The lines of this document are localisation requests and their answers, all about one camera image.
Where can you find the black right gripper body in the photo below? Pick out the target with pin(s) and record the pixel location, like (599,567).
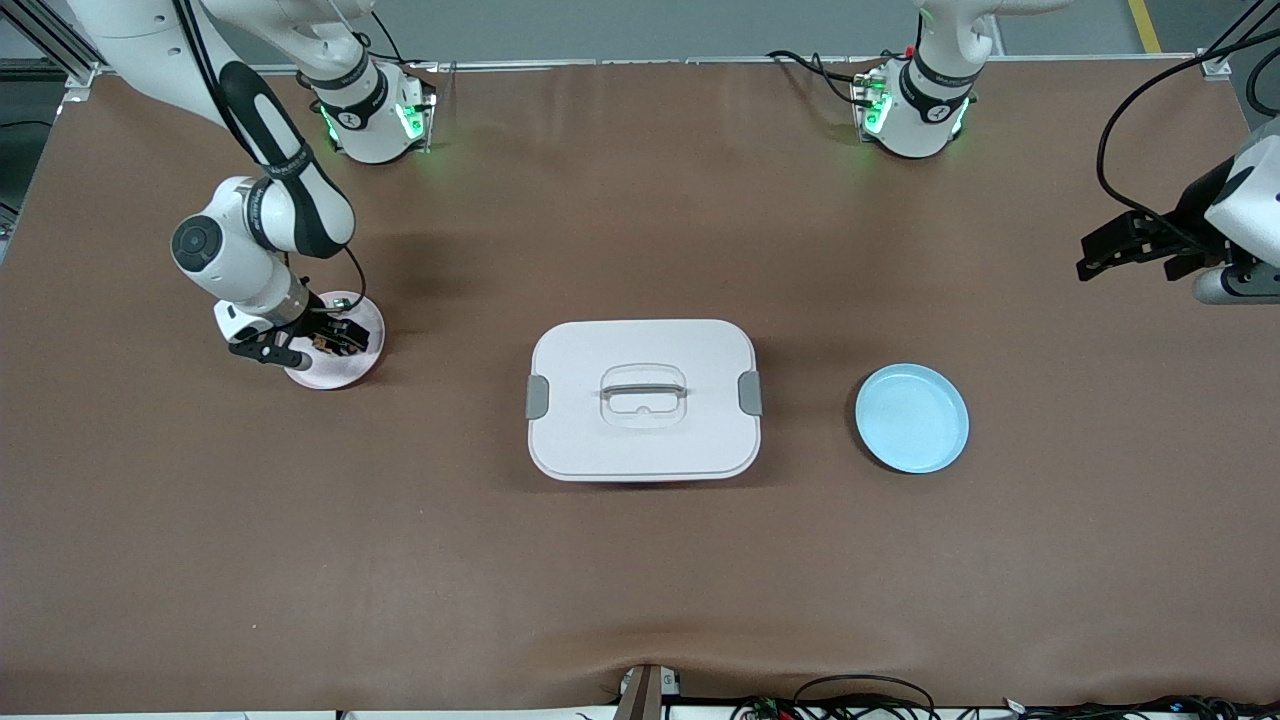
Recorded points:
(318,328)

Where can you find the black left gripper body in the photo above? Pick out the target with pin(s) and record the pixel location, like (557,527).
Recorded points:
(1186,222)

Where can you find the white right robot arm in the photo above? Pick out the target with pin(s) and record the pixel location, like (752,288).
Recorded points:
(240,270)

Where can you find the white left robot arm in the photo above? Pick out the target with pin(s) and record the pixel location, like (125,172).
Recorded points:
(920,120)

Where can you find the white lidded storage box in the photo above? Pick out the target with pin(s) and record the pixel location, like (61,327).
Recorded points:
(640,445)

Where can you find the pink round plate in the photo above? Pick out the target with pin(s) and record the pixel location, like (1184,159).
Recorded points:
(340,372)

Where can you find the light blue round plate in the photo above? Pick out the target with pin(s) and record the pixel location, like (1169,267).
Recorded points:
(912,420)

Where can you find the brown table mat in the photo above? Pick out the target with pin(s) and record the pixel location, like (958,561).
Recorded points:
(640,580)

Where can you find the aluminium frame profile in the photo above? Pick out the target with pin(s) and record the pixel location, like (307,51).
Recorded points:
(50,45)
(1218,62)

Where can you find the metal bracket at table edge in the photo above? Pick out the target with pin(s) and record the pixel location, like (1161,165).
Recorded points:
(645,695)

